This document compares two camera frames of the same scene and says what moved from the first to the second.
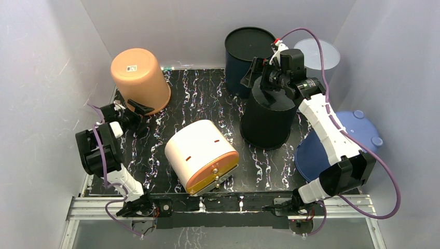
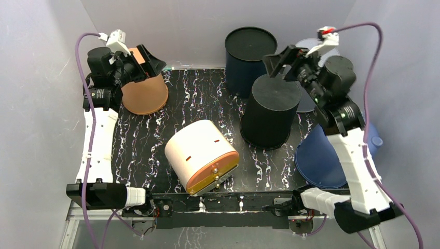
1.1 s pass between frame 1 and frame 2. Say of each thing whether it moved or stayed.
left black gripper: moved
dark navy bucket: stayed
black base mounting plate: stayed
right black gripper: moved
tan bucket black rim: stayed
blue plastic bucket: stayed
